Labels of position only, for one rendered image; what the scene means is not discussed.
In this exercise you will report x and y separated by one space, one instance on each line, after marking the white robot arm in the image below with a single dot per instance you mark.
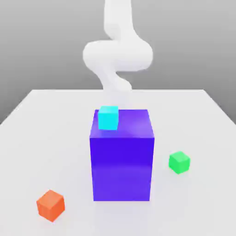
118 55

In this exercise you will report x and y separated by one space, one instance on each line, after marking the small cyan cube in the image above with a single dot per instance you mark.
108 119

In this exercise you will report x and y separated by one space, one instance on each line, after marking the small green cube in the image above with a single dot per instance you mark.
179 162

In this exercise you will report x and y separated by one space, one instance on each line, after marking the small orange cube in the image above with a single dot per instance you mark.
50 206

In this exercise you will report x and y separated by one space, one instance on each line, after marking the large purple box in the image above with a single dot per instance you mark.
121 166

